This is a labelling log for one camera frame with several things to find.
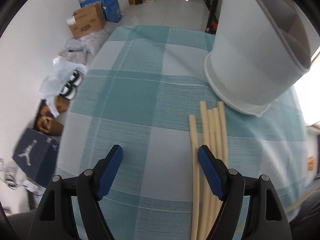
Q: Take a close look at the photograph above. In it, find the beige mailer bag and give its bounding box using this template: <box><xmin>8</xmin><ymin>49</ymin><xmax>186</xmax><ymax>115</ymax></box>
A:
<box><xmin>59</xmin><ymin>51</ymin><xmax>88</xmax><ymax>64</ymax></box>

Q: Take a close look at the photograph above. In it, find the bundle of beige chopsticks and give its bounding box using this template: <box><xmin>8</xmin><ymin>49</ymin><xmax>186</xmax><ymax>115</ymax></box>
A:
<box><xmin>199</xmin><ymin>101</ymin><xmax>228</xmax><ymax>240</ymax></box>

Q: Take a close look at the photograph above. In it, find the grey mailer bag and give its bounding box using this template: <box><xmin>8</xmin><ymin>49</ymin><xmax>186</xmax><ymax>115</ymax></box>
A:
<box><xmin>64</xmin><ymin>29</ymin><xmax>110</xmax><ymax>55</ymax></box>

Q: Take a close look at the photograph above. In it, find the brown shoe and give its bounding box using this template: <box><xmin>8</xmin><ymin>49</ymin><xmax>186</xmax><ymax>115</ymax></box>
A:
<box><xmin>37</xmin><ymin>105</ymin><xmax>64</xmax><ymax>137</ymax></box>
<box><xmin>54</xmin><ymin>96</ymin><xmax>69</xmax><ymax>112</ymax></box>

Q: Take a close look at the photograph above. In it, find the blue printed box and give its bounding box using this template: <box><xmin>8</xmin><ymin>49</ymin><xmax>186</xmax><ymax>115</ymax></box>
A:
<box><xmin>80</xmin><ymin>0</ymin><xmax>122</xmax><ymax>22</ymax></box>

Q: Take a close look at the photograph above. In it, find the person's leg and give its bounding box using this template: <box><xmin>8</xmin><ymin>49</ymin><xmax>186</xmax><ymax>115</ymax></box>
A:
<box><xmin>291</xmin><ymin>195</ymin><xmax>320</xmax><ymax>233</ymax></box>
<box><xmin>7</xmin><ymin>211</ymin><xmax>40</xmax><ymax>240</ymax></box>

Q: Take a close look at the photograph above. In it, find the person's right leg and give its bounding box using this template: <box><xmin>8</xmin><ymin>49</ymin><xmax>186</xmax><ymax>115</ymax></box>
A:
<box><xmin>291</xmin><ymin>195</ymin><xmax>320</xmax><ymax>233</ymax></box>

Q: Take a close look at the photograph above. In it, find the white printed packet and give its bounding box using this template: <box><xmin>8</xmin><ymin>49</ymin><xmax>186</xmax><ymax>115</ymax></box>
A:
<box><xmin>0</xmin><ymin>157</ymin><xmax>38</xmax><ymax>193</ymax></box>

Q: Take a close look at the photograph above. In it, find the beige wooden chopstick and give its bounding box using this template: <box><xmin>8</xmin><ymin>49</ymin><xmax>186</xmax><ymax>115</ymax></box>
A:
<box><xmin>189</xmin><ymin>115</ymin><xmax>200</xmax><ymax>240</ymax></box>

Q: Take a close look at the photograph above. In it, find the person's left leg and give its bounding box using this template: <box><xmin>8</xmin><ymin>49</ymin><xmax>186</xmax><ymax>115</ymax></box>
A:
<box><xmin>7</xmin><ymin>211</ymin><xmax>40</xmax><ymax>240</ymax></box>

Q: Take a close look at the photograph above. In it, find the white plastic bag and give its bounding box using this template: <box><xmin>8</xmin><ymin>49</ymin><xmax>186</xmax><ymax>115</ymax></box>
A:
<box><xmin>40</xmin><ymin>56</ymin><xmax>88</xmax><ymax>104</ymax></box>

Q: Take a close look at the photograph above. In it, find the brown cardboard box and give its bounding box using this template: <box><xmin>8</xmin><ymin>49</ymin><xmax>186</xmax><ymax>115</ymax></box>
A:
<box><xmin>66</xmin><ymin>1</ymin><xmax>106</xmax><ymax>39</ymax></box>

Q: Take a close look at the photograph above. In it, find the white utensil holder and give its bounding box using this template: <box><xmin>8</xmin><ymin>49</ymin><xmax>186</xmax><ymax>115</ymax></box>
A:
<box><xmin>204</xmin><ymin>0</ymin><xmax>312</xmax><ymax>116</ymax></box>

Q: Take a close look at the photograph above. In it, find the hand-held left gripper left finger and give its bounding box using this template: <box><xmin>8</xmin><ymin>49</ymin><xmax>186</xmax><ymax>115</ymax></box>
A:
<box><xmin>28</xmin><ymin>144</ymin><xmax>123</xmax><ymax>240</ymax></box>

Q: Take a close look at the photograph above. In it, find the teal checked cloth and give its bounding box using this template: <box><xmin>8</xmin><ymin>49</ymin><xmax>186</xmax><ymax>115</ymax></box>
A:
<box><xmin>54</xmin><ymin>25</ymin><xmax>309</xmax><ymax>240</ymax></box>

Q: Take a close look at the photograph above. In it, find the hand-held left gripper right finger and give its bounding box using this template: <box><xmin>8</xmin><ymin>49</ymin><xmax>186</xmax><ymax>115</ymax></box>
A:
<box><xmin>198</xmin><ymin>145</ymin><xmax>292</xmax><ymax>240</ymax></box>

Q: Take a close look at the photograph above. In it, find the black and white sneaker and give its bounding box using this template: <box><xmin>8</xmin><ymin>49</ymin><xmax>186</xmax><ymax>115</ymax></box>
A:
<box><xmin>67</xmin><ymin>71</ymin><xmax>83</xmax><ymax>85</ymax></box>
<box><xmin>59</xmin><ymin>84</ymin><xmax>78</xmax><ymax>100</ymax></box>

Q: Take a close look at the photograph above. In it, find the navy shoe box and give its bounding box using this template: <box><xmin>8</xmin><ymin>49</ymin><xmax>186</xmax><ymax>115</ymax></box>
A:
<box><xmin>12</xmin><ymin>127</ymin><xmax>60</xmax><ymax>188</ymax></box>

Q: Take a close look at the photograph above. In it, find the white plastic bin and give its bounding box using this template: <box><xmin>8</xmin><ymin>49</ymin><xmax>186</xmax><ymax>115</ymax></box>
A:
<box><xmin>117</xmin><ymin>0</ymin><xmax>130</xmax><ymax>13</ymax></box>

